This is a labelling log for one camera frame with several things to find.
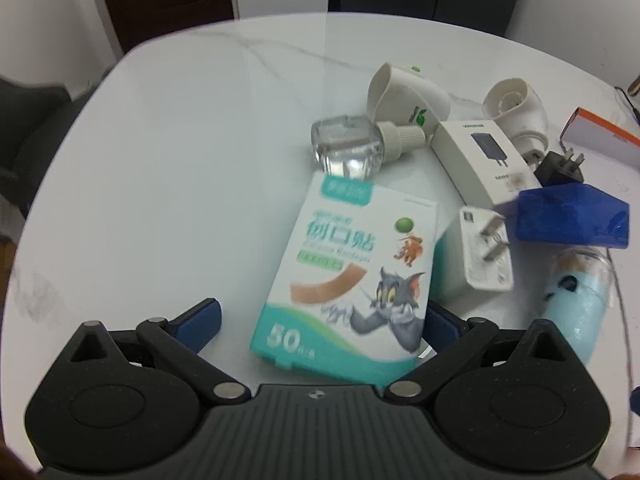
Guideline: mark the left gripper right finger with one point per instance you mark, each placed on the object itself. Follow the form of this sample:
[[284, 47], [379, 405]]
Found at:
[[459, 346]]

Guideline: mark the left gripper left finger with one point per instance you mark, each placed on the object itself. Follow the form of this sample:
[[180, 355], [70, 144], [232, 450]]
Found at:
[[174, 347]]

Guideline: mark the white USB wall charger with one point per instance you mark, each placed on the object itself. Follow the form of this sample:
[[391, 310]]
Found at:
[[472, 260]]

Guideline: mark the band-aid box with cartoon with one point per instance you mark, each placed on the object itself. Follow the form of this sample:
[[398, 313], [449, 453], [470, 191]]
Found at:
[[349, 299]]

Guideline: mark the toothpick jar light blue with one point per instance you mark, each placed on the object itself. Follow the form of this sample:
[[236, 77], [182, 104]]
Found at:
[[576, 296]]

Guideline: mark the blue plastic case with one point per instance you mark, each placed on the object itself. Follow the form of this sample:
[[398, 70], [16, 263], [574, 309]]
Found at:
[[572, 214]]

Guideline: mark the white charger retail box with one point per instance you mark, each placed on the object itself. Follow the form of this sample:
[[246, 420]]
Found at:
[[483, 164]]

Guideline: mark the black plug adapter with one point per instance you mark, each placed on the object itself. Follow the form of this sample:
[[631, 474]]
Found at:
[[560, 169]]

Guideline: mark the clear liquid repellent bottle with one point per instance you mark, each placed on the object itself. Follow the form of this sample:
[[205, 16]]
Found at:
[[353, 147]]

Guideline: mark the white plug-in heater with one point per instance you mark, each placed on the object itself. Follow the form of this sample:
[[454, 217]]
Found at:
[[517, 109]]

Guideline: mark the orange white cardboard tray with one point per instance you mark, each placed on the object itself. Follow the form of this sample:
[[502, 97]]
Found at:
[[612, 164]]

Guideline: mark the dark grey chair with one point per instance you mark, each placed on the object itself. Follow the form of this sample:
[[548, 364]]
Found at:
[[34, 122]]

